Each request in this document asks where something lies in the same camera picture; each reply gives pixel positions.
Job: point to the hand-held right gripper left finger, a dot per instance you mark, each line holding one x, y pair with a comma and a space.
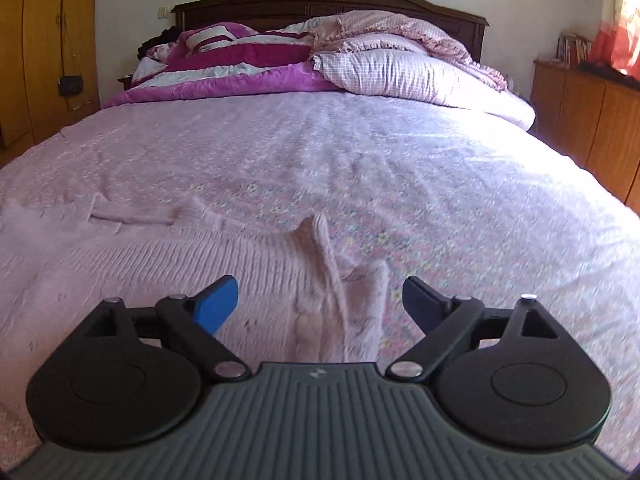
216, 305

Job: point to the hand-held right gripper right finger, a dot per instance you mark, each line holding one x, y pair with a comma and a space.
419, 305

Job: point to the pink knit sweater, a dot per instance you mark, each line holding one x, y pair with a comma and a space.
150, 280

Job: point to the bed with pink floral bedspread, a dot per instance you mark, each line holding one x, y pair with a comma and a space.
400, 170

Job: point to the pink checked pillow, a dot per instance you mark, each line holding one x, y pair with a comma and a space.
415, 65

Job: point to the dark wooden nightstand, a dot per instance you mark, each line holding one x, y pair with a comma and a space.
125, 82

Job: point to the purple white striped blanket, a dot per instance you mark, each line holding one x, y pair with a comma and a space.
235, 62

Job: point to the brown wooden cabinet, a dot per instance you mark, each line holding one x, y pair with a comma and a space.
590, 120

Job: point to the small black hanging bag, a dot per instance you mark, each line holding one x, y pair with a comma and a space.
70, 85

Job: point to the dark cloth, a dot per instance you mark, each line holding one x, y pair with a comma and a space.
159, 40

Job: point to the row of books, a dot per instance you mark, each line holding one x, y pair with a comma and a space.
574, 49

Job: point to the yellow wooden wardrobe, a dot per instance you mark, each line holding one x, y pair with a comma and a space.
35, 50

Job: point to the dark wooden headboard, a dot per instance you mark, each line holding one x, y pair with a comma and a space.
310, 0

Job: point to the red curtain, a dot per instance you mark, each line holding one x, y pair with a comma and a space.
620, 35

